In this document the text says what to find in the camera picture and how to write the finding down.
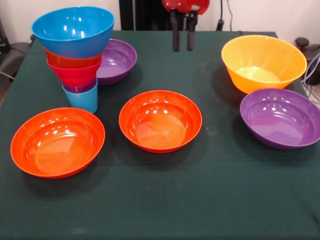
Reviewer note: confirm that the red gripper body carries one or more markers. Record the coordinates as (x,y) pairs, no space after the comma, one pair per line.
(185,5)

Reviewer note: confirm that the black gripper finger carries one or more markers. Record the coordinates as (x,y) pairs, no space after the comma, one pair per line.
(175,35)
(190,35)

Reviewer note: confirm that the purple plastic bowl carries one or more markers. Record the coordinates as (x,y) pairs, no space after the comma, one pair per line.
(280,120)
(120,60)

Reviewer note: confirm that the wide red-orange bowl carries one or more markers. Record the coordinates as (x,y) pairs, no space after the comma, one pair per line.
(57,147)
(160,125)

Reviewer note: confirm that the blue plastic bowl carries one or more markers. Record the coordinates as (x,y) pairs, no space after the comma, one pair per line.
(75,45)

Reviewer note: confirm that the small deep orange bowl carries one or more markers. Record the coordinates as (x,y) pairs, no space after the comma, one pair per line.
(72,62)

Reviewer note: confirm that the pink plastic bowl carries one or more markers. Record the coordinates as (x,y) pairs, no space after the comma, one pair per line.
(75,75)

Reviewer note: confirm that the purple plastic cup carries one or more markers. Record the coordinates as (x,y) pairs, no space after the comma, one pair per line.
(80,88)

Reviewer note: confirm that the blue plastic cup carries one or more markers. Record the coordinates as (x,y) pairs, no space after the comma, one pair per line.
(82,101)

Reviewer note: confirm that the large yellow-orange bowl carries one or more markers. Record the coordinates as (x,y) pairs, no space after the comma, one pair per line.
(262,55)

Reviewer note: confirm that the black office chair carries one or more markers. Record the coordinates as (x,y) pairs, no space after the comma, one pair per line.
(312,50)

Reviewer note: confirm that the dark green tablecloth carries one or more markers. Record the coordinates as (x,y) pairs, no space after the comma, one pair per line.
(150,187)

